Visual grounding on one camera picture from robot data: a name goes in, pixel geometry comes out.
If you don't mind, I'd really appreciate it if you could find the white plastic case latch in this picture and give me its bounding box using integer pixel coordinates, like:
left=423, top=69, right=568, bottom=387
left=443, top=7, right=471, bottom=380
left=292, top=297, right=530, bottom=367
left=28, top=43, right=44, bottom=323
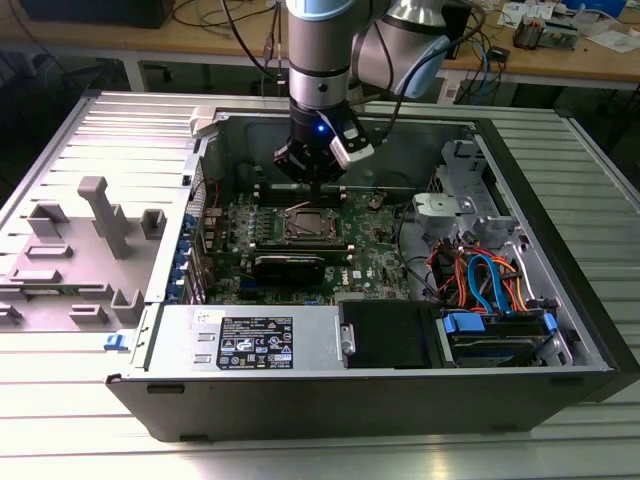
left=189, top=106, right=224, bottom=139

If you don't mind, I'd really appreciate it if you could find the silver CPU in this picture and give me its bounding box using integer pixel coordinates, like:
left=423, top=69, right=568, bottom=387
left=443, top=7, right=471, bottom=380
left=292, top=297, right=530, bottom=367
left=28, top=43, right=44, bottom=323
left=294, top=213, right=334, bottom=236

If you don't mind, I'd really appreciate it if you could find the CPU socket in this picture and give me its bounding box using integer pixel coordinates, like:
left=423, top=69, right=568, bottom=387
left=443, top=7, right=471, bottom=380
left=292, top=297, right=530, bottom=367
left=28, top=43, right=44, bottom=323
left=282, top=204, right=345, bottom=245

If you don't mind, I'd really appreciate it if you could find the wooden desk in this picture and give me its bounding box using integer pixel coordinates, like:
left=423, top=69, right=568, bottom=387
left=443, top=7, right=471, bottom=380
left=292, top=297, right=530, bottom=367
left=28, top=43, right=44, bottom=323
left=0, top=0, right=640, bottom=94

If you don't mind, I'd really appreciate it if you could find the silver power supply unit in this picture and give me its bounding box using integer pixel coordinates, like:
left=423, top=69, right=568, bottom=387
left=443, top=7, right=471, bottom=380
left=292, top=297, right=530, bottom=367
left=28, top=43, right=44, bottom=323
left=144, top=302, right=347, bottom=374

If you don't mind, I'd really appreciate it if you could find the blue wire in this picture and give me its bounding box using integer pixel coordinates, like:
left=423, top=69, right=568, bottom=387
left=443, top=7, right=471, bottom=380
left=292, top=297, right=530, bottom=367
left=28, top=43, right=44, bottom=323
left=466, top=252, right=507, bottom=315

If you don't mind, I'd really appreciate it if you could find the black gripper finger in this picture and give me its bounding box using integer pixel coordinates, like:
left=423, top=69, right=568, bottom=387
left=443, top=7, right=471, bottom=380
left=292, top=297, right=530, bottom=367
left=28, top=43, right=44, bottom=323
left=318, top=148, right=350, bottom=187
left=272, top=141, right=325, bottom=206

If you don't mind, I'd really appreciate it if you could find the black graphics card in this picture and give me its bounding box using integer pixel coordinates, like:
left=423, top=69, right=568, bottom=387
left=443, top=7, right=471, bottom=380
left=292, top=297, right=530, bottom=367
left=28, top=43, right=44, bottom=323
left=249, top=252, right=327, bottom=287

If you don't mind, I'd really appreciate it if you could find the orange wire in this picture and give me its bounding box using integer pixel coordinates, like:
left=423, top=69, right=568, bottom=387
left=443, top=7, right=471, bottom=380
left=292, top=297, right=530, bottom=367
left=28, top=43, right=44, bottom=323
left=501, top=255, right=530, bottom=312

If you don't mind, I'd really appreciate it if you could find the grey parts rack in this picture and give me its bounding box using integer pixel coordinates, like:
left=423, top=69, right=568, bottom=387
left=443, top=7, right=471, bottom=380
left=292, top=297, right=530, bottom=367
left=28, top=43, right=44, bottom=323
left=0, top=175, right=169, bottom=334

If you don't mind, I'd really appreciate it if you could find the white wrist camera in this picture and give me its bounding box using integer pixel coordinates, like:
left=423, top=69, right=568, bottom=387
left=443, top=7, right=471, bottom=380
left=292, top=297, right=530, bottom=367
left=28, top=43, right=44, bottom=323
left=328, top=119, right=376, bottom=166

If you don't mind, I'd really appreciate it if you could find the white paper sheet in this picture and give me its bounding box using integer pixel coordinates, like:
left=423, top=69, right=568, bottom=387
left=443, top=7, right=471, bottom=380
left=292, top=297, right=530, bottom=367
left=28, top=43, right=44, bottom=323
left=585, top=27, right=640, bottom=55

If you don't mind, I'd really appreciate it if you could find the black tower box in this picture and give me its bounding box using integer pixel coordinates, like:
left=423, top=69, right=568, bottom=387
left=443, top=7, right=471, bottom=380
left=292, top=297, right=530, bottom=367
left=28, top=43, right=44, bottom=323
left=444, top=0, right=474, bottom=61

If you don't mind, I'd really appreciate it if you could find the copper coil cooler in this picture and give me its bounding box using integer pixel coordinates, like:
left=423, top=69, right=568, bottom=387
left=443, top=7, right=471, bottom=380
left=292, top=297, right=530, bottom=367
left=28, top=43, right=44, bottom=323
left=514, top=13, right=547, bottom=51

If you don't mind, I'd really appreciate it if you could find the black monitor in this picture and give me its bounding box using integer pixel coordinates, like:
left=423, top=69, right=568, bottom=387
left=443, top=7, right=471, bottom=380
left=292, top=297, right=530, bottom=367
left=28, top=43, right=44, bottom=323
left=19, top=0, right=176, bottom=30

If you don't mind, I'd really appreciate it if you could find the white printed card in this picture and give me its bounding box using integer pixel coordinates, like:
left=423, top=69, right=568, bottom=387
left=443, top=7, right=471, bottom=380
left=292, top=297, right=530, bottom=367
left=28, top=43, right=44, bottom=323
left=497, top=1, right=526, bottom=27

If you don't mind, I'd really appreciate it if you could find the hard disk in blue carrier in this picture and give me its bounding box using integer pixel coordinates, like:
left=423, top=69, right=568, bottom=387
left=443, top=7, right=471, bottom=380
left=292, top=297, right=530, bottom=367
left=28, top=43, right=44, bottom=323
left=438, top=309, right=560, bottom=367

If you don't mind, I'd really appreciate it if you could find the green motherboard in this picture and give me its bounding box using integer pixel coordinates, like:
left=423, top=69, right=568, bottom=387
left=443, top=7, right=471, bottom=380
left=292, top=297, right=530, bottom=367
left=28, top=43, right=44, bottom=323
left=199, top=187, right=416, bottom=306

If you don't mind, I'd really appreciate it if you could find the open black PC case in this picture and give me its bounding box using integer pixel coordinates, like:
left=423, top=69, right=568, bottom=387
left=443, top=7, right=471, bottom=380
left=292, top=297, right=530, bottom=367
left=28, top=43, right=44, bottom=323
left=104, top=102, right=640, bottom=444

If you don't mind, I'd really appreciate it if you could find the grey desk device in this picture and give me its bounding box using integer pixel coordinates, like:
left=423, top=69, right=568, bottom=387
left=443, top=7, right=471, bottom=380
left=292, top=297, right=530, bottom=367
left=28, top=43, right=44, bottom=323
left=542, top=19, right=581, bottom=51

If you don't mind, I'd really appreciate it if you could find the silver metal bracket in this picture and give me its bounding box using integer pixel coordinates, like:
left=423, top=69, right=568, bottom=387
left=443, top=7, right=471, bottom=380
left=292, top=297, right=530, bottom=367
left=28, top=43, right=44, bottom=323
left=410, top=192, right=477, bottom=239

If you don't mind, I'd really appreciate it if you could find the metal socket cover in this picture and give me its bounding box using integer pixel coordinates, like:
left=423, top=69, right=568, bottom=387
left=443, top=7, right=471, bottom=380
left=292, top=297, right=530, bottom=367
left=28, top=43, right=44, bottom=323
left=285, top=207, right=344, bottom=242

